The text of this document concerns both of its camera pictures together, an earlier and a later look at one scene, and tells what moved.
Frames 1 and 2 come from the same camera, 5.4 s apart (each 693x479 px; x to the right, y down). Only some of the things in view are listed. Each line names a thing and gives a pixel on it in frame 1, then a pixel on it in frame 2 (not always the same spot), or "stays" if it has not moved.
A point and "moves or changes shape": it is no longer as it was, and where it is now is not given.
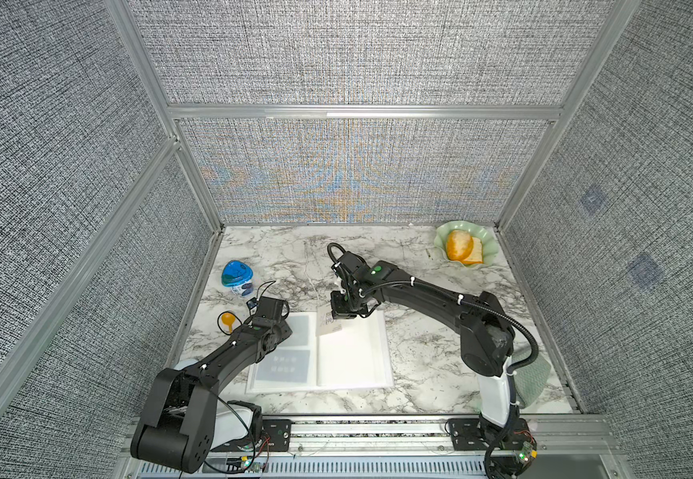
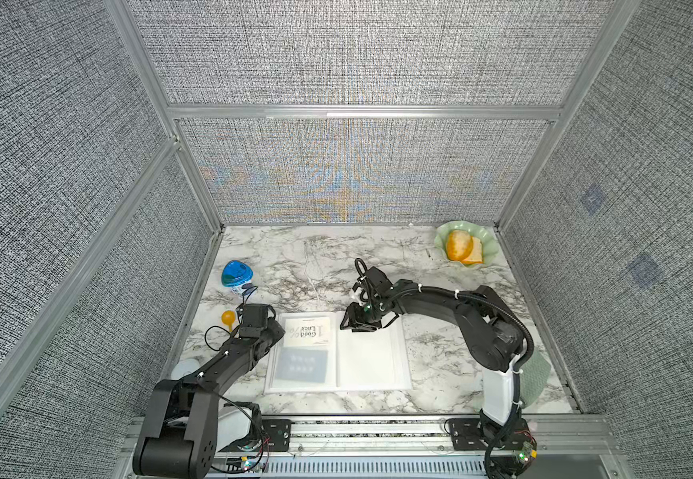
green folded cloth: [530, 379] stays
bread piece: [462, 246] stays
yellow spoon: [228, 318] stays
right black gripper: [337, 310] to [351, 317]
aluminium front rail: [366, 448] stays
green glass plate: [490, 246] stays
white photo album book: [357, 356] moves or changes shape
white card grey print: [325, 320] moves or changes shape
